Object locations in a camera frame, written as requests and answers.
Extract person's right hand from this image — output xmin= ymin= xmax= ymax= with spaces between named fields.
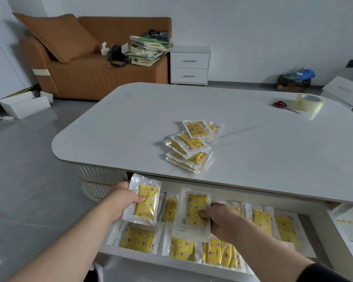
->
xmin=198 ymin=202 xmax=244 ymax=244

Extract person's left hand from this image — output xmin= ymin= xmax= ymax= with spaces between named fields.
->
xmin=101 ymin=181 xmax=146 ymax=223

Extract yellow star sachet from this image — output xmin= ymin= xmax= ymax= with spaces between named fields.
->
xmin=122 ymin=174 xmax=162 ymax=227
xmin=171 ymin=187 xmax=212 ymax=243

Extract person's right forearm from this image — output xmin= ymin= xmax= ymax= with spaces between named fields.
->
xmin=234 ymin=221 xmax=315 ymax=282

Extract person's left forearm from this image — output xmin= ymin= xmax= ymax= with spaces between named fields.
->
xmin=6 ymin=200 xmax=116 ymax=282

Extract spread of yellow packets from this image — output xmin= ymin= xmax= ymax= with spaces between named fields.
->
xmin=106 ymin=191 xmax=317 ymax=273

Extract white drawer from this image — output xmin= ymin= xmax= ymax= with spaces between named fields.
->
xmin=99 ymin=173 xmax=353 ymax=282

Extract pile of yellow packets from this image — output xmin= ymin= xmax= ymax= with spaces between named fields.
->
xmin=163 ymin=119 xmax=226 ymax=174

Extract orange sofa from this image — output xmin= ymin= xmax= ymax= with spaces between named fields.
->
xmin=18 ymin=16 xmax=173 ymax=101

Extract black sleeve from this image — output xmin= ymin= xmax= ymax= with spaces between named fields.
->
xmin=296 ymin=262 xmax=353 ymax=282

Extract white two-drawer nightstand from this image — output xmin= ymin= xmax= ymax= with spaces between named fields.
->
xmin=169 ymin=44 xmax=212 ymax=87

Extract white open cardboard box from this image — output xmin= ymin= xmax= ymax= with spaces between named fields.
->
xmin=0 ymin=90 xmax=54 ymax=120

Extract stack of books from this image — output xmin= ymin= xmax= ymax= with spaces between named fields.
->
xmin=127 ymin=35 xmax=174 ymax=67

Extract clear packing tape roll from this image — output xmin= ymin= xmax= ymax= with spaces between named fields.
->
xmin=292 ymin=94 xmax=325 ymax=114

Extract dark box with bags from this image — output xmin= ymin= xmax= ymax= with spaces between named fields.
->
xmin=276 ymin=74 xmax=312 ymax=93

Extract black bag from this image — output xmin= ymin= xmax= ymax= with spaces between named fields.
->
xmin=142 ymin=29 xmax=170 ymax=44

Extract blue plastic bag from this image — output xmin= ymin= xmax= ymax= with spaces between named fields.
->
xmin=283 ymin=67 xmax=316 ymax=81

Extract orange cushion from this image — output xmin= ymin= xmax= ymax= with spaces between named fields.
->
xmin=13 ymin=13 xmax=102 ymax=64

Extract white flat cardboard box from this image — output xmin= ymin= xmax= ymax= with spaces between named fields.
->
xmin=321 ymin=75 xmax=353 ymax=109

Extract white wardrobe door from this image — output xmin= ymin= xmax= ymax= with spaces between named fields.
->
xmin=0 ymin=0 xmax=39 ymax=107

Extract white ribbed table pedestal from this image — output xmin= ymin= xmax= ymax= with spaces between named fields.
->
xmin=76 ymin=164 xmax=129 ymax=202

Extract red handled scissors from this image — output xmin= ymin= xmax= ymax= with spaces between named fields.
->
xmin=272 ymin=100 xmax=301 ymax=114

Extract black camera with strap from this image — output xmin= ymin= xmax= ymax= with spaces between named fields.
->
xmin=107 ymin=44 xmax=129 ymax=68

